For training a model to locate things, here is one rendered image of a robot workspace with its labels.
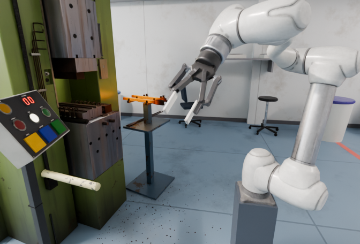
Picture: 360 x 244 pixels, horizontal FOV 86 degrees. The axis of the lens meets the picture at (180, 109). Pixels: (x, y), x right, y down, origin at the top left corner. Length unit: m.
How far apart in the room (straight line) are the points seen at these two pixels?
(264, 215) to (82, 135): 1.26
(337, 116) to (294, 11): 3.48
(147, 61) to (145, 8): 1.07
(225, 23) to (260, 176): 0.78
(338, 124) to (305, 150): 3.00
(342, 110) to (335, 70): 2.94
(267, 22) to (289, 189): 0.76
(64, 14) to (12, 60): 0.40
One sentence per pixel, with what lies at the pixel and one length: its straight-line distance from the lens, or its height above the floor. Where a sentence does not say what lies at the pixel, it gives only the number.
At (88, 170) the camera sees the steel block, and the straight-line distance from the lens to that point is 1.68.
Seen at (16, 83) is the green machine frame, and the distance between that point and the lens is 1.45.
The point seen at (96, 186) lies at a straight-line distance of 1.33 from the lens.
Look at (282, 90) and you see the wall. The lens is 4.52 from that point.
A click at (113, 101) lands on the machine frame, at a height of 0.95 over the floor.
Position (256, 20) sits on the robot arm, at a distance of 0.61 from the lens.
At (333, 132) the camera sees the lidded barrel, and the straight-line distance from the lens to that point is 4.09.
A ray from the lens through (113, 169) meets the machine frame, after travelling 1.86.
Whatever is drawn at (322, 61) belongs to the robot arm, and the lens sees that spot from 1.08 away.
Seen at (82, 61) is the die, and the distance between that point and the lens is 1.55.
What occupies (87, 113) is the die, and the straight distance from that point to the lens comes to 1.59.
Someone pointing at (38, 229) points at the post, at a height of 0.46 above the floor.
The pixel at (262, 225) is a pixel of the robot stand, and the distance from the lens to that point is 1.32.
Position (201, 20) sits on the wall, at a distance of 4.32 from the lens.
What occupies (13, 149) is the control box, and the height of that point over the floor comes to 1.01.
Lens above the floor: 1.37
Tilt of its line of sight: 15 degrees down
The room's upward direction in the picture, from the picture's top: straight up
